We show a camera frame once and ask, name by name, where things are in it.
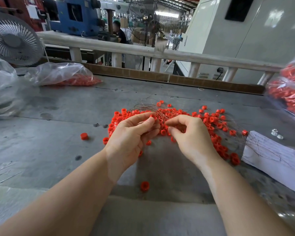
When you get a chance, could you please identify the person's right hand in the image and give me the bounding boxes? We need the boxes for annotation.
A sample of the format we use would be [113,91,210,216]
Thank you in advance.
[165,114,222,168]

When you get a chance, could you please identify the person's left hand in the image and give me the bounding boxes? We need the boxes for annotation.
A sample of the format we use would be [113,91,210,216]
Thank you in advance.
[104,112,161,182]

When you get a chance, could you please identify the pile of red plastic rings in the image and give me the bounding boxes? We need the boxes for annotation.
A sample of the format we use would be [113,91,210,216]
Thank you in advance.
[103,100,249,166]

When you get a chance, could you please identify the bundle of thin metal wires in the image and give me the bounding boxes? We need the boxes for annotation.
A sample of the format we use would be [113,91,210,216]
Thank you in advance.
[134,103,200,146]

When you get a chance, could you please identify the person's right forearm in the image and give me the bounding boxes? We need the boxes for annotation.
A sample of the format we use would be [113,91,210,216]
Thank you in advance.
[201,159,295,236]

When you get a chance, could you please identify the person's left forearm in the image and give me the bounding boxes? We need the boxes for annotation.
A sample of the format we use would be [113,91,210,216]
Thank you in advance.
[0,151,124,236]

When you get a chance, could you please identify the brown wooden board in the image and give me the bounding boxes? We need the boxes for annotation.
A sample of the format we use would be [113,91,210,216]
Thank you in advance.
[38,57,265,95]

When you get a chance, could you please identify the white paper sheet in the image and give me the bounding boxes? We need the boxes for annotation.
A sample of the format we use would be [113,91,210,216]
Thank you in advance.
[241,130,295,196]

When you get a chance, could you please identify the clear bag with red pieces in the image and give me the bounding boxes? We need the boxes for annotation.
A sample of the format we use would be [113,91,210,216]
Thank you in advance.
[26,62,103,87]

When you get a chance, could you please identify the white metal railing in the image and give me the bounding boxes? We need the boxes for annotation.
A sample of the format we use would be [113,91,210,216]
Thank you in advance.
[36,31,284,85]

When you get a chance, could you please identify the large clear bag red pieces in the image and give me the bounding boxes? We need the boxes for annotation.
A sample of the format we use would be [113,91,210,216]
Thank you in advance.
[265,47,295,119]

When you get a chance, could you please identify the blue industrial machine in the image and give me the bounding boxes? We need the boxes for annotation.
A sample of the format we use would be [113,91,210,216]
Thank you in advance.
[50,0,104,37]

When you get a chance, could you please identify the large grey machine cabinet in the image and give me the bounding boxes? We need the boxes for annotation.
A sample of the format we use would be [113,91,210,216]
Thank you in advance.
[177,0,295,84]

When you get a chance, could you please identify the crumpled clear plastic bag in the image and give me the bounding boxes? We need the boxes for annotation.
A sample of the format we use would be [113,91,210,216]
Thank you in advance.
[0,53,29,117]

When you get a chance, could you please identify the white desk fan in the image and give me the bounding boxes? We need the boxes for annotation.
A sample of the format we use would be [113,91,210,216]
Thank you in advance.
[0,12,44,67]

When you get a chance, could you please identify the red industrial machine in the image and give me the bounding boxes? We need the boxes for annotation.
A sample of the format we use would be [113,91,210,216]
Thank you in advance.
[0,0,44,31]

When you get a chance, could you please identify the black pedestal fan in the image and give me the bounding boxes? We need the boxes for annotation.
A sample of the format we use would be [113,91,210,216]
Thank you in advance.
[145,17,162,72]

